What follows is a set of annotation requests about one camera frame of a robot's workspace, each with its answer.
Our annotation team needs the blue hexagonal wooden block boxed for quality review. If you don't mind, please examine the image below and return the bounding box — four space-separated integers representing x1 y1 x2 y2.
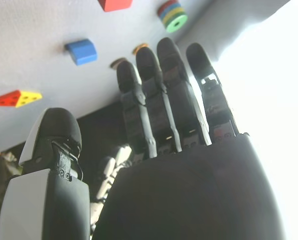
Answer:
64 38 99 67

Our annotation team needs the red rectangular wooden block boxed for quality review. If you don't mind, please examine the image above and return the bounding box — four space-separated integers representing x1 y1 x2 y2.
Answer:
97 0 134 13

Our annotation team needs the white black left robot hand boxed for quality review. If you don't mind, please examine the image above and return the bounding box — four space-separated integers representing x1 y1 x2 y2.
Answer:
0 37 286 240

